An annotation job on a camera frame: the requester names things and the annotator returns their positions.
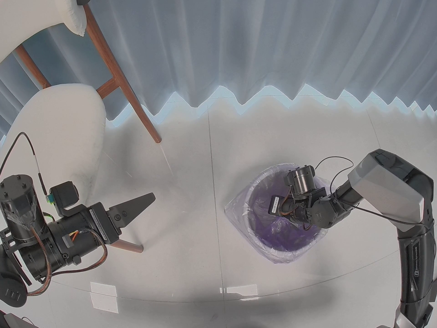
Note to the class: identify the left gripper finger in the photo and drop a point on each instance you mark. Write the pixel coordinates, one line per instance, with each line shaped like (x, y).
(126, 214)

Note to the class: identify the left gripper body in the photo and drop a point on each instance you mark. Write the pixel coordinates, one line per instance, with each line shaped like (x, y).
(85, 231)

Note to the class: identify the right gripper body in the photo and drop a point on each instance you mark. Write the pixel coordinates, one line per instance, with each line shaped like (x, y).
(283, 208)

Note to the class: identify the purple plastic bag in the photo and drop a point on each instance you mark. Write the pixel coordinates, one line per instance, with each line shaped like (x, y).
(259, 210)

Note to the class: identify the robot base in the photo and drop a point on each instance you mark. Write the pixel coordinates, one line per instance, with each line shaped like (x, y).
(8, 321)

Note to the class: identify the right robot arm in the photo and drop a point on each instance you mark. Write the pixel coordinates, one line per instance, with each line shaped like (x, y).
(385, 190)

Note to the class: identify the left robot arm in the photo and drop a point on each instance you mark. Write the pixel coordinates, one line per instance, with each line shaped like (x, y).
(20, 200)

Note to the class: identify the white cushioned wooden chair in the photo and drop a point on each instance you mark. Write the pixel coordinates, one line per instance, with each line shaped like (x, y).
(61, 125)

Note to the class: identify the pale blue curtain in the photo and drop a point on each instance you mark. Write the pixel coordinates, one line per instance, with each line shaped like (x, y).
(273, 29)

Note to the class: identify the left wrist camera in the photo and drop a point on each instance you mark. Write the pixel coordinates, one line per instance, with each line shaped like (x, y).
(65, 195)

